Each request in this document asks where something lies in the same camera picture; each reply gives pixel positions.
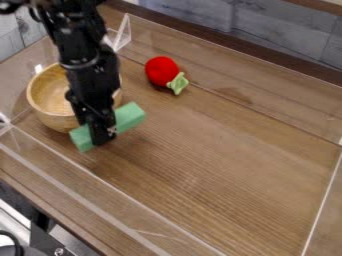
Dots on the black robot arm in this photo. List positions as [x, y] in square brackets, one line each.
[76, 29]

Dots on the clear acrylic front wall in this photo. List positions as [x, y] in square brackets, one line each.
[111, 221]

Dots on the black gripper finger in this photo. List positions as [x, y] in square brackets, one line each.
[83, 112]
[101, 128]

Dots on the green rectangular block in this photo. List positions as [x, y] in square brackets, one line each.
[129, 115]

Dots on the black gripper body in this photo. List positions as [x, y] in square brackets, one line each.
[93, 80]

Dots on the brown wooden bowl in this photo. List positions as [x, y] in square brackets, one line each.
[45, 95]

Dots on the clear acrylic corner bracket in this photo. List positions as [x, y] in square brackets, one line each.
[117, 38]

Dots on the red plush strawberry toy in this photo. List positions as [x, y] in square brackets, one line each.
[164, 74]

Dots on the black metal table leg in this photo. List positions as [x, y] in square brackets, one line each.
[40, 238]

